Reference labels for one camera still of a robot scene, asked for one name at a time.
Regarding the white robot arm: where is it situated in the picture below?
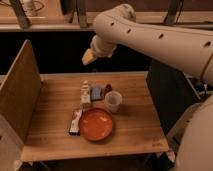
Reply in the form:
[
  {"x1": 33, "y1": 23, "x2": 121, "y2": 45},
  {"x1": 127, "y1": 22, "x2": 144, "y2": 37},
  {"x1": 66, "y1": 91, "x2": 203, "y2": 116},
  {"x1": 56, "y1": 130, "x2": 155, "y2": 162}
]
[{"x1": 82, "y1": 4, "x2": 213, "y2": 171}]

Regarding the small red brown object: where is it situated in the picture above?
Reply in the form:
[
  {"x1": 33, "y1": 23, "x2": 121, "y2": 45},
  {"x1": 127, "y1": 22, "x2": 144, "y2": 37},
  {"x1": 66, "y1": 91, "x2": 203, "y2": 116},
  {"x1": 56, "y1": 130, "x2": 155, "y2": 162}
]
[{"x1": 104, "y1": 84, "x2": 112, "y2": 96}]

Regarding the blue sponge block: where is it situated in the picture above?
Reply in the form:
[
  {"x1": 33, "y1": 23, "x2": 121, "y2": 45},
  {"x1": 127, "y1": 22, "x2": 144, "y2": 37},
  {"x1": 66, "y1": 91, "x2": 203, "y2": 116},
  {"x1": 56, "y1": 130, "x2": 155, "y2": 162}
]
[{"x1": 91, "y1": 86, "x2": 102, "y2": 101}]

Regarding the white small bottle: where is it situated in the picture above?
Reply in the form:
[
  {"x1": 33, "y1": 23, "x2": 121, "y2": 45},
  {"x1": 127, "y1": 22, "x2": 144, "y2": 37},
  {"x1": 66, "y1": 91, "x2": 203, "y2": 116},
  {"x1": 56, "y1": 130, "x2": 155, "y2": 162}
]
[{"x1": 81, "y1": 80, "x2": 91, "y2": 107}]

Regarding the translucent plastic cup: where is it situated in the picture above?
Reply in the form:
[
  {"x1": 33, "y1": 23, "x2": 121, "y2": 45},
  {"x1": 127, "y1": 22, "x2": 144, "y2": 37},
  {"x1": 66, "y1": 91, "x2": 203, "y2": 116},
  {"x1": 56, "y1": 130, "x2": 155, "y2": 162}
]
[{"x1": 104, "y1": 91, "x2": 122, "y2": 113}]

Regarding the white red flat package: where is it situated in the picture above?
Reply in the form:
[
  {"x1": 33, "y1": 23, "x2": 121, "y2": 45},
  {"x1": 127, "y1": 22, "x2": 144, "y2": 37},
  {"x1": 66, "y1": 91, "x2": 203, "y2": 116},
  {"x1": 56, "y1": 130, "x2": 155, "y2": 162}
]
[{"x1": 69, "y1": 109, "x2": 83, "y2": 135}]

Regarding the orange round plate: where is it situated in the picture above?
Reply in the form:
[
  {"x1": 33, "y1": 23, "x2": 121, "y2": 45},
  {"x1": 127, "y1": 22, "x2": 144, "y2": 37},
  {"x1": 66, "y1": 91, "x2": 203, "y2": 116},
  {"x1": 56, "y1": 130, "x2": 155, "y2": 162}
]
[{"x1": 79, "y1": 108, "x2": 114, "y2": 141}]

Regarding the white object on shelf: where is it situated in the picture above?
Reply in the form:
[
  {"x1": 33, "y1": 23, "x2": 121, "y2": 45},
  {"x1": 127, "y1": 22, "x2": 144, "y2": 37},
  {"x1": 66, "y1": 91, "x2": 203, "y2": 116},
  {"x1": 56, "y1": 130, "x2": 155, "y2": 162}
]
[{"x1": 23, "y1": 0, "x2": 44, "y2": 17}]

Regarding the wooden side panel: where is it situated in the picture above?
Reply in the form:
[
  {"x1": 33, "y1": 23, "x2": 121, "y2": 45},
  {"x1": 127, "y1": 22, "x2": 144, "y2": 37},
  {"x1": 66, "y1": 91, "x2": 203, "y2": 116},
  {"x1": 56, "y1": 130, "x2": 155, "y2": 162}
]
[{"x1": 0, "y1": 40, "x2": 41, "y2": 143}]

